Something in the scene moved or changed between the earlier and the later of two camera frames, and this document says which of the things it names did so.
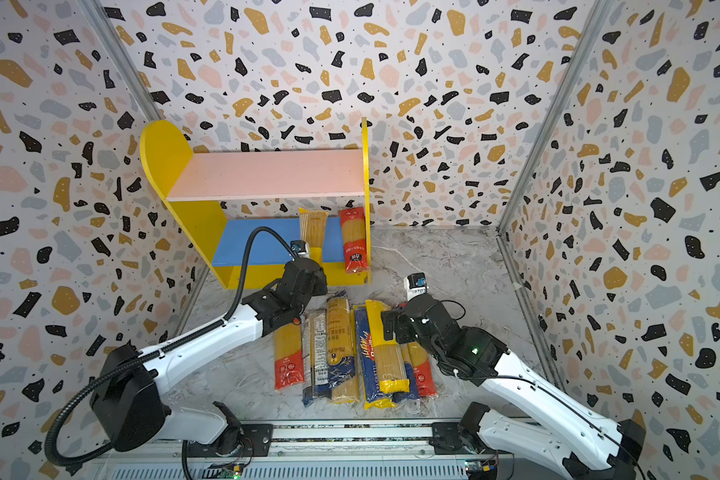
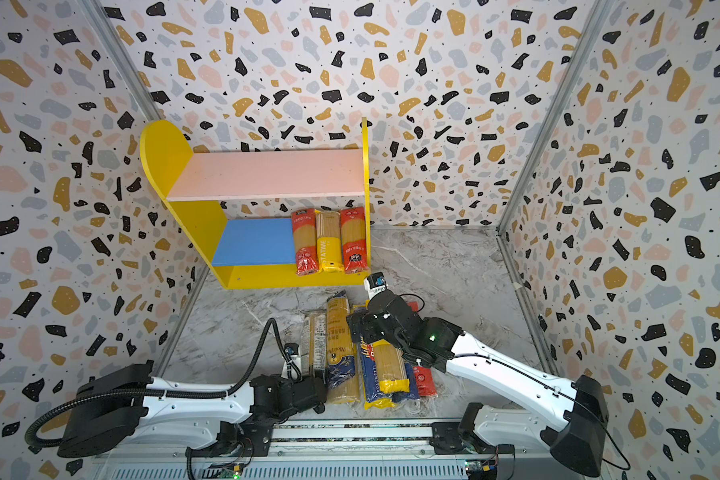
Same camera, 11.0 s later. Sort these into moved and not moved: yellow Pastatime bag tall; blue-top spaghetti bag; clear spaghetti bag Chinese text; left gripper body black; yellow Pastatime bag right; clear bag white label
Moved: left gripper body black; yellow Pastatime bag tall
Not moved: blue-top spaghetti bag; clear spaghetti bag Chinese text; clear bag white label; yellow Pastatime bag right
